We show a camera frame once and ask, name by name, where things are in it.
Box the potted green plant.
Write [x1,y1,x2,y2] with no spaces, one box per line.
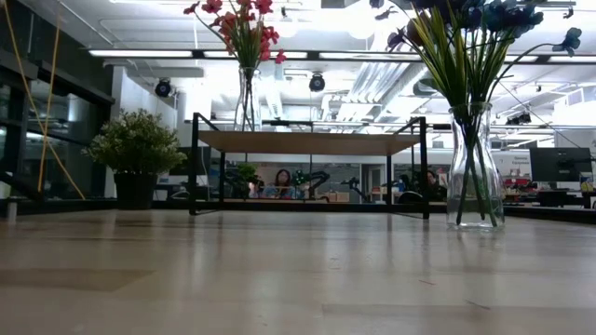
[81,108,188,211]

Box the clear glass vase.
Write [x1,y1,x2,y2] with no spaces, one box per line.
[233,66,264,133]
[445,101,507,232]

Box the small background plant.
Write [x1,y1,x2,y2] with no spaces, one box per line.
[235,162,260,200]

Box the long ceiling light strip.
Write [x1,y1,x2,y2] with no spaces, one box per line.
[88,48,596,64]

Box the black computer monitor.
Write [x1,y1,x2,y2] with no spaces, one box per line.
[529,147,594,183]

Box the yellow cord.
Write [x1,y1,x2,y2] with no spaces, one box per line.
[3,0,88,201]
[37,18,61,192]

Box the red artificial flower bunch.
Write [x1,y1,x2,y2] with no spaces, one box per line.
[183,0,288,132]

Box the wooden shelf black metal frame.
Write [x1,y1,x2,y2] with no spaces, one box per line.
[187,112,431,221]

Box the person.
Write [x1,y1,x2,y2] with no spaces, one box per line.
[425,169,449,203]
[263,167,299,200]

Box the blue artificial flower bunch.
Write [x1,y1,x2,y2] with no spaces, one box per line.
[449,0,584,228]

